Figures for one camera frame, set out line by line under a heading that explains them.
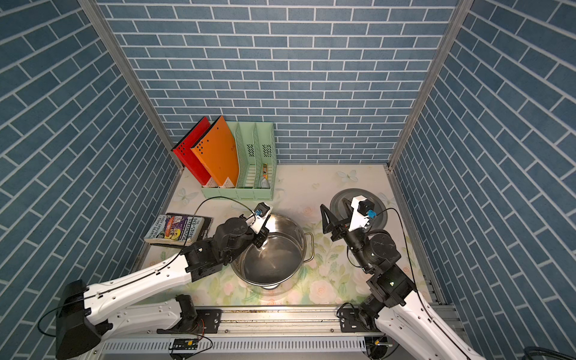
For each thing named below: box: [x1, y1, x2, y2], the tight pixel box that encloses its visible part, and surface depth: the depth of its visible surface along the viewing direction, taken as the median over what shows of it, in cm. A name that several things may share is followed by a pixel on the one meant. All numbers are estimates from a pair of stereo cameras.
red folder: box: [171, 116, 213, 186], surface depth 91 cm
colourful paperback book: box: [144, 213, 205, 246], surface depth 93 cm
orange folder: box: [190, 115, 240, 188], surface depth 98 cm
